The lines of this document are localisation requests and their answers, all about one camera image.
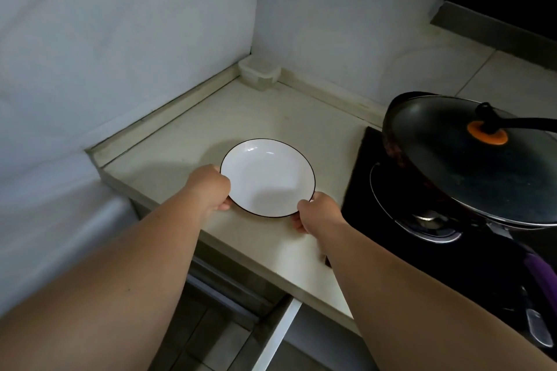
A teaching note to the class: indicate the person's left hand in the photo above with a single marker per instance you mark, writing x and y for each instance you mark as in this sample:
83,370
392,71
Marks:
209,190

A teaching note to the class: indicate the person's right hand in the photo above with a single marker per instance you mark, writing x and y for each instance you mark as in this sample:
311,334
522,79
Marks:
320,214

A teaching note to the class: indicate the person's left fingers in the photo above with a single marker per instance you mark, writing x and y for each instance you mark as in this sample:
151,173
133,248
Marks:
224,204

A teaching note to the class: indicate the person's right fingers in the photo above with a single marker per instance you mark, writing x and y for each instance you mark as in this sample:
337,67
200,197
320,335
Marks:
298,223

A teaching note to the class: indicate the white plate with dark rim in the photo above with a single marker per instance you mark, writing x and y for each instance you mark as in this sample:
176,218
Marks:
267,177

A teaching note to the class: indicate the person's left forearm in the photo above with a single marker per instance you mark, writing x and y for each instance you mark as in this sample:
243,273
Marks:
108,288

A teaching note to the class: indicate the person's right forearm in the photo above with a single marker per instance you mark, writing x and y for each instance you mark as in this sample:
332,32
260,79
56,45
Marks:
417,310

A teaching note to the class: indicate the white cabinet drawer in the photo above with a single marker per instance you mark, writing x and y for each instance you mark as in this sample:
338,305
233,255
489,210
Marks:
243,323

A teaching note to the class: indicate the black wok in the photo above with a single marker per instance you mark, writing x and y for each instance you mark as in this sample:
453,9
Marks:
417,175

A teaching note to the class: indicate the metal stove burner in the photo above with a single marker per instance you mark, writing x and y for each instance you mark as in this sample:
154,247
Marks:
428,225

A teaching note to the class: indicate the clear plastic container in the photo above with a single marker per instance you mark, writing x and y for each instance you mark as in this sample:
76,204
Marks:
259,73

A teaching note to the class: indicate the black gas stove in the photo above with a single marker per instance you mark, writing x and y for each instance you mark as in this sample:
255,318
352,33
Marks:
435,253

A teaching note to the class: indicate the glass wok lid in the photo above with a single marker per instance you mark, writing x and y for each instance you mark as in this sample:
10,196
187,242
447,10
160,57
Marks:
478,162

